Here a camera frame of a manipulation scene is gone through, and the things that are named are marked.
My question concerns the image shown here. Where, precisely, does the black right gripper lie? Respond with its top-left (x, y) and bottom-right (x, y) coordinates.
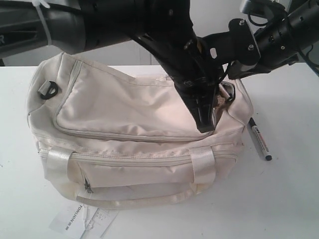
top-left (229, 14), bottom-right (317, 80)

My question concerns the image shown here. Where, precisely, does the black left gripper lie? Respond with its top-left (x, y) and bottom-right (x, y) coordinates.
top-left (124, 0), bottom-right (220, 133)

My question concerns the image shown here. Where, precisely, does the cream fabric duffel bag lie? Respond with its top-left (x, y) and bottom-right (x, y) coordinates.
top-left (27, 53), bottom-right (253, 210)

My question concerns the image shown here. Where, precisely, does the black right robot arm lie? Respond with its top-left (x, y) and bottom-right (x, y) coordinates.
top-left (228, 0), bottom-right (319, 79)

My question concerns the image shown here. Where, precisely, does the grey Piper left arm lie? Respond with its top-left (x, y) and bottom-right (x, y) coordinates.
top-left (0, 0), bottom-right (222, 133)

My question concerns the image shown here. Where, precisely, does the black and white marker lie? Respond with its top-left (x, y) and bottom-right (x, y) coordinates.
top-left (249, 118), bottom-right (272, 161)

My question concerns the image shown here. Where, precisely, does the small grey paper tag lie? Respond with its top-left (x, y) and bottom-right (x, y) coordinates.
top-left (85, 208), bottom-right (119, 237)

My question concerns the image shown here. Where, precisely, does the white Tonlion paper tag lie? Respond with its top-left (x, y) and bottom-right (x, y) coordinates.
top-left (49, 205), bottom-right (84, 233)

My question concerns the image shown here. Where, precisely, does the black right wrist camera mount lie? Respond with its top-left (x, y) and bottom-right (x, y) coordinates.
top-left (200, 18), bottom-right (261, 69)

